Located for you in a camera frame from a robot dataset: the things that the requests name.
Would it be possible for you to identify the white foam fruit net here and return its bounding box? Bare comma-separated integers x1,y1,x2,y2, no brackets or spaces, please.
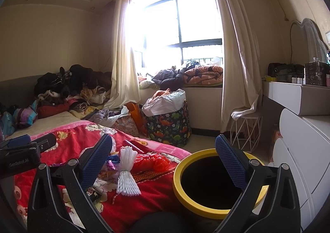
116,146,141,196

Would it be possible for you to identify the dark jacket on sill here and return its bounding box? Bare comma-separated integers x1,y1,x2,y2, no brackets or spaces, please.
152,68,187,91

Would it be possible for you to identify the black bag on dresser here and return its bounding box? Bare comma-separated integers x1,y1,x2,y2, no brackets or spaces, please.
268,63,304,83

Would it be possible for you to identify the red tube package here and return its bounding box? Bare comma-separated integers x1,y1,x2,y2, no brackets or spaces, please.
123,140,145,154

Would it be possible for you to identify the pink floral storage box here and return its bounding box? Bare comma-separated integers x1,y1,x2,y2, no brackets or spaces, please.
112,115,139,136

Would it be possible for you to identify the left cream curtain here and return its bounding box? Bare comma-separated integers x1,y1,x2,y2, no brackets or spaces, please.
104,0,140,109

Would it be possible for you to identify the dinosaur print laundry basket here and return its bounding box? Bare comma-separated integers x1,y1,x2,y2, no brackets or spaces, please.
141,89,191,147

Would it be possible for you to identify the purple foil wrapper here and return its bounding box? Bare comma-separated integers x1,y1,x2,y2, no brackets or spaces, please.
106,160,117,172

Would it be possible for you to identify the clear cosmetics organizer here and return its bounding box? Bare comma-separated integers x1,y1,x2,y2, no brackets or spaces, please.
304,61,330,87

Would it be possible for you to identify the yellow rimmed black trash bin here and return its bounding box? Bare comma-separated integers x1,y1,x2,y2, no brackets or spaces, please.
172,147,270,220

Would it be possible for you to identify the window with black frame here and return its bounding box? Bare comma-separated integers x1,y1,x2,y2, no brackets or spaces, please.
131,0,224,71

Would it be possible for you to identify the right cream curtain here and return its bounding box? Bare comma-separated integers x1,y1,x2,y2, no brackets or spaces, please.
216,0,262,132

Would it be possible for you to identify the orange patterned quilt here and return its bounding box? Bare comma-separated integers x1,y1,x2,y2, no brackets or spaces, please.
184,65,223,86

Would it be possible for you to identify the ornate vanity mirror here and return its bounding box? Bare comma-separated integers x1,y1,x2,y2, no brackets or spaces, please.
290,18,329,65

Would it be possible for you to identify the orange bag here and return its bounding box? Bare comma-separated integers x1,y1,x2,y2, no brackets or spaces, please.
125,102,144,133

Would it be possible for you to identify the red floral blanket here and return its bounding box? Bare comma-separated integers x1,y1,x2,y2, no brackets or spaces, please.
13,121,190,232

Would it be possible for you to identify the white wire side table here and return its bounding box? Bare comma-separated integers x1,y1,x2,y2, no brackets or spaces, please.
229,112,262,153

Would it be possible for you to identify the pile of clothes on bed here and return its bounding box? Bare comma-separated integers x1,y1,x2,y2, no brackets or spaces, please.
1,64,112,139

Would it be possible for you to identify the cream curtain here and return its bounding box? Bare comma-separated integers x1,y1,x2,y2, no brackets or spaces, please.
104,0,140,109
216,0,262,132

